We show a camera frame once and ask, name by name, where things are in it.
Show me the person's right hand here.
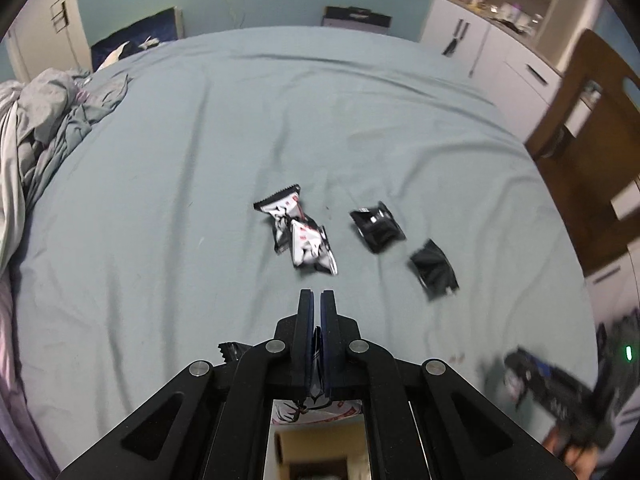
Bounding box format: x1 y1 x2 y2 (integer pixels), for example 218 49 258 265
542 430 598 480

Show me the cardboard box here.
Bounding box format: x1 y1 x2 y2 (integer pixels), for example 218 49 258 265
274 421 367 480

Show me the white door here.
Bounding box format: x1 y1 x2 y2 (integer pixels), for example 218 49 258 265
7 0 96 83

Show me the dark blue pillow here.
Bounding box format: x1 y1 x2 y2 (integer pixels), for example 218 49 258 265
90 7 183 73

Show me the black white deer snack packet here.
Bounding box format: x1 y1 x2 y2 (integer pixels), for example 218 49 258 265
289 217 339 277
253 184 313 256
218 327 364 424

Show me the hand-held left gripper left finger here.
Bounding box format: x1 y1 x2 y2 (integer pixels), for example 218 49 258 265
57 289 315 480

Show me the group of small bottles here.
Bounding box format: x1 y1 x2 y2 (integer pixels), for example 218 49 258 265
460 0 546 36

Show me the brown wooden chair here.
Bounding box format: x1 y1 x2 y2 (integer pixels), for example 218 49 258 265
524 27 640 277

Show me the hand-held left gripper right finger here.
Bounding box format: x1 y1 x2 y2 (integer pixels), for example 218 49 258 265
321 289 574 480

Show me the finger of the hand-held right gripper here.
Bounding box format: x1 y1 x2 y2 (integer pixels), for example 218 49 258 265
504 347 556 401

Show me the white cabinet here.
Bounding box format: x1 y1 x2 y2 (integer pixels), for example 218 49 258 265
419 0 608 143

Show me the grey crumpled duvet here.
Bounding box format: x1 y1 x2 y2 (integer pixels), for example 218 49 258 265
0 69 132 273

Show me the black bag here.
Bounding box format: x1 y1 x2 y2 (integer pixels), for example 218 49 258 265
322 6 393 36

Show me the thin wall cable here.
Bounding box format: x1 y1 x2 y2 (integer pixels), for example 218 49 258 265
210 0 248 28

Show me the plain black foil snack packet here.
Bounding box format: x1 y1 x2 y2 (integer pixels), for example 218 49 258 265
348 201 406 254
409 238 460 302

